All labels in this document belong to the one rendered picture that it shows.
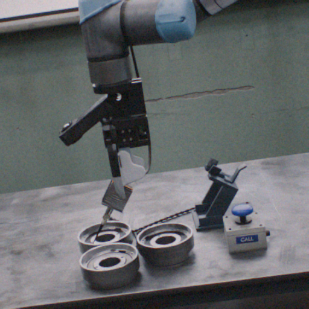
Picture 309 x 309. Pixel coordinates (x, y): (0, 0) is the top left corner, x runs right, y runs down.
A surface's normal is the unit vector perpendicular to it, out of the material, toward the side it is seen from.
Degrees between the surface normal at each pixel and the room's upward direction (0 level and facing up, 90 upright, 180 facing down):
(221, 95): 90
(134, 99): 90
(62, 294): 0
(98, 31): 93
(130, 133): 90
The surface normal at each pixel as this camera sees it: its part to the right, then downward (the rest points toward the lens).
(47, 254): -0.15, -0.94
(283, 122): 0.00, 0.30
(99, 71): -0.43, 0.33
